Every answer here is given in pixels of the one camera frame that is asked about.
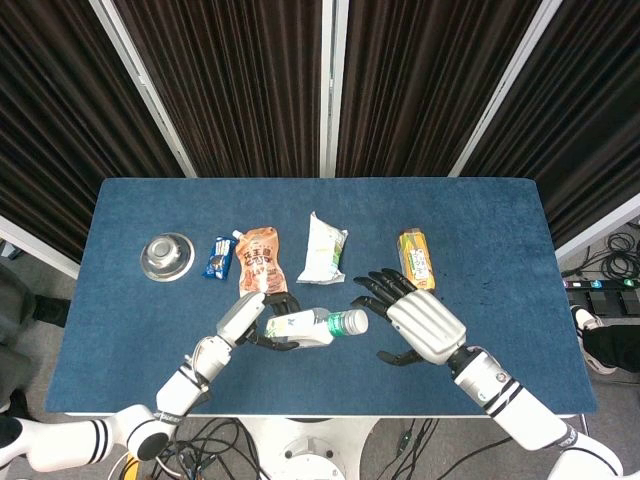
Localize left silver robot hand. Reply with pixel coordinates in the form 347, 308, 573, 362
214, 291, 302, 351

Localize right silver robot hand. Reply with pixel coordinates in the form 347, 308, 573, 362
349, 268, 469, 367

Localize transparent plastic bottle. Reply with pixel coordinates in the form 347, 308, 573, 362
264, 307, 370, 350

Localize yellow-capped tea bottle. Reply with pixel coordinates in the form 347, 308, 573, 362
396, 228, 437, 292

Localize orange spout pouch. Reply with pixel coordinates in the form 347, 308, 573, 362
231, 226, 290, 301

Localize blue cookie packet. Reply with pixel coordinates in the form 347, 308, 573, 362
201, 235, 238, 282

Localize stainless steel bowl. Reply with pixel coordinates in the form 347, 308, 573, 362
139, 232, 196, 282

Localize white snack bag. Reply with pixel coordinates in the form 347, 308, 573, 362
296, 210, 349, 286

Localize blue table mat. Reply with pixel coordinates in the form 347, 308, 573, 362
45, 177, 599, 416

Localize white sneaker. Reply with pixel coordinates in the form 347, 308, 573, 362
571, 305, 619, 376

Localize yellow floor tape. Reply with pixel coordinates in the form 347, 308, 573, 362
119, 451, 142, 480

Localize black trouser leg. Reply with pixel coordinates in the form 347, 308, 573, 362
584, 323, 640, 374

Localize dark brown pleated curtain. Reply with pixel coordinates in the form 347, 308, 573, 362
463, 0, 640, 247
113, 0, 324, 179
0, 0, 187, 262
335, 0, 545, 179

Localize black cable with inline switch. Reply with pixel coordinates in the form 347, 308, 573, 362
374, 417, 442, 480

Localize black floor cable bundle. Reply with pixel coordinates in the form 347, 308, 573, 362
107, 417, 264, 480

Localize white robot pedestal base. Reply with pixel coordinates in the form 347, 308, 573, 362
239, 416, 382, 480

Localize white partition frame rail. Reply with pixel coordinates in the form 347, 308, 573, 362
0, 214, 82, 280
553, 203, 640, 262

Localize coiled black floor cables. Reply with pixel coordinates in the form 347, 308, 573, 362
562, 230, 640, 282

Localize white partition frame post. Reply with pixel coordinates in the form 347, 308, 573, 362
89, 0, 199, 179
447, 0, 572, 179
318, 0, 350, 179

